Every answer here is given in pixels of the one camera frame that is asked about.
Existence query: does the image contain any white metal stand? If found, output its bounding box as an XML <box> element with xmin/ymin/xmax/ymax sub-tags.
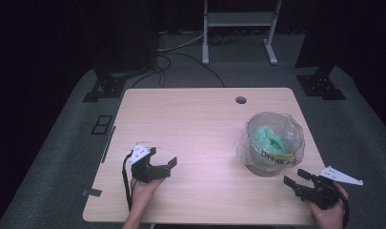
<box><xmin>201</xmin><ymin>0</ymin><xmax>284</xmax><ymax>67</ymax></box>

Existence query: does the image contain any black floor cable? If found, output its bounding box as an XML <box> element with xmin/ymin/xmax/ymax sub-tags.
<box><xmin>131</xmin><ymin>52</ymin><xmax>227</xmax><ymax>89</ymax></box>

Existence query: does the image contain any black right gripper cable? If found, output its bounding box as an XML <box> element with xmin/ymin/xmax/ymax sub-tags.
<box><xmin>336</xmin><ymin>190</ymin><xmax>351</xmax><ymax>229</ymax></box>

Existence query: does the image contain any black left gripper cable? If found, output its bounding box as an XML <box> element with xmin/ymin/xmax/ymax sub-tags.
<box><xmin>121</xmin><ymin>151</ymin><xmax>134</xmax><ymax>213</ymax></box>

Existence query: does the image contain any trash bin with clear bag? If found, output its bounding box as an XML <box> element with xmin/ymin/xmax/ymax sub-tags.
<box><xmin>234</xmin><ymin>111</ymin><xmax>306</xmax><ymax>178</ymax></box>

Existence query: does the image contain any crumpled green paper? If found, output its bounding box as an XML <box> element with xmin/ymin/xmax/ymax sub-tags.
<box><xmin>251</xmin><ymin>124</ymin><xmax>292</xmax><ymax>156</ymax></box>

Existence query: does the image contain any white floor cable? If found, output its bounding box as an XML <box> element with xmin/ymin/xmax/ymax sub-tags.
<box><xmin>155</xmin><ymin>29</ymin><xmax>208</xmax><ymax>53</ymax></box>

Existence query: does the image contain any black stand with base plate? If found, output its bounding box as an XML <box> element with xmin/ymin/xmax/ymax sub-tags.
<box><xmin>82</xmin><ymin>0</ymin><xmax>160</xmax><ymax>104</ymax></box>
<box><xmin>295</xmin><ymin>0</ymin><xmax>348</xmax><ymax>101</ymax></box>

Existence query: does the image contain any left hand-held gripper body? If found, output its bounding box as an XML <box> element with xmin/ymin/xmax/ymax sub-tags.
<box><xmin>129</xmin><ymin>143</ymin><xmax>172</xmax><ymax>184</ymax></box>

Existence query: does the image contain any person's right hand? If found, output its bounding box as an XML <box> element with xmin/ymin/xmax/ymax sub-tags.
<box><xmin>309</xmin><ymin>182</ymin><xmax>350</xmax><ymax>229</ymax></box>

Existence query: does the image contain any person's left hand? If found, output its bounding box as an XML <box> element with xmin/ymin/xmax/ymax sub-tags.
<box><xmin>130</xmin><ymin>177</ymin><xmax>167</xmax><ymax>218</ymax></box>

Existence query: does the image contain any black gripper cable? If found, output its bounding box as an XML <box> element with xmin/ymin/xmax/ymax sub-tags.
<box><xmin>336</xmin><ymin>190</ymin><xmax>351</xmax><ymax>229</ymax></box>
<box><xmin>121</xmin><ymin>151</ymin><xmax>134</xmax><ymax>213</ymax></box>

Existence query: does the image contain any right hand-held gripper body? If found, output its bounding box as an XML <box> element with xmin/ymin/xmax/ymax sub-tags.
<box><xmin>295</xmin><ymin>165</ymin><xmax>365</xmax><ymax>211</ymax></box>

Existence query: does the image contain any grey tape piece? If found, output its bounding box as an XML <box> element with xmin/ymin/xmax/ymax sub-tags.
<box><xmin>81</xmin><ymin>188</ymin><xmax>104</xmax><ymax>198</ymax></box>

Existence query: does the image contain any black floor socket frame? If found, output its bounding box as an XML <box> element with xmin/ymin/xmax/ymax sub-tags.
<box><xmin>91</xmin><ymin>114</ymin><xmax>114</xmax><ymax>135</ymax></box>

